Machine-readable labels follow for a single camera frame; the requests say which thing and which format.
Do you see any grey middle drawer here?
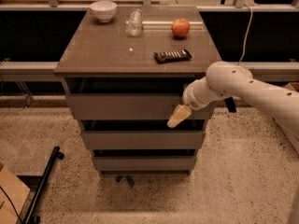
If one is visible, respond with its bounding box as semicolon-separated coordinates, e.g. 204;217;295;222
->
81;131;206;149

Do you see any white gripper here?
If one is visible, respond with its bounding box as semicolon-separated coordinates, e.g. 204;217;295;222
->
167;77;219;128

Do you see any clear glass jar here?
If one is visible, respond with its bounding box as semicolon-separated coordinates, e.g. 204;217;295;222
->
126;9;143;36

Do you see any thin black cable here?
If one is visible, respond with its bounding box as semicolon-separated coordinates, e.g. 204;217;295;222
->
0;186;24;224

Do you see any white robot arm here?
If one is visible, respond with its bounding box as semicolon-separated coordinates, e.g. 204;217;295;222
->
167;62;299;149

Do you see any blue tape cross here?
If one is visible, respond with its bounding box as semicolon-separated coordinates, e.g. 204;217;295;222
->
115;175;135;189

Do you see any black snack bar wrapper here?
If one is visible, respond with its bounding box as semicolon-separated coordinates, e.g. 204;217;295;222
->
154;49;192;63

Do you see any white ceramic bowl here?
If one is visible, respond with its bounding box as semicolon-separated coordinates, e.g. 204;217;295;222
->
89;1;117;22

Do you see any black metal stand leg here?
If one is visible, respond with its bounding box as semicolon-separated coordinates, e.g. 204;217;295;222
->
23;147;64;224

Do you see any grey bottom drawer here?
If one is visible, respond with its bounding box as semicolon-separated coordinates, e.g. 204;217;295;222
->
92;157;197;172

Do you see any white cable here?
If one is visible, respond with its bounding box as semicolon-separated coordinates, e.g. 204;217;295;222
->
237;4;254;65

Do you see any grey top drawer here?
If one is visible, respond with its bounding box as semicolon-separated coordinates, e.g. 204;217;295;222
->
64;92;219;121

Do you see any red apple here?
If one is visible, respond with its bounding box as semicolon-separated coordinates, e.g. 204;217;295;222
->
171;18;190;38

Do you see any brown cardboard box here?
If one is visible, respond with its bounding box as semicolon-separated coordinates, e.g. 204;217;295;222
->
0;162;30;224

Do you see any grey drawer cabinet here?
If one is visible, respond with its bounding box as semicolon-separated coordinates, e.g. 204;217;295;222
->
54;7;220;175

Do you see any grey drawer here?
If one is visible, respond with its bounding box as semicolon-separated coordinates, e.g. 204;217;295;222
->
64;92;219;121
81;131;206;149
92;157;197;172

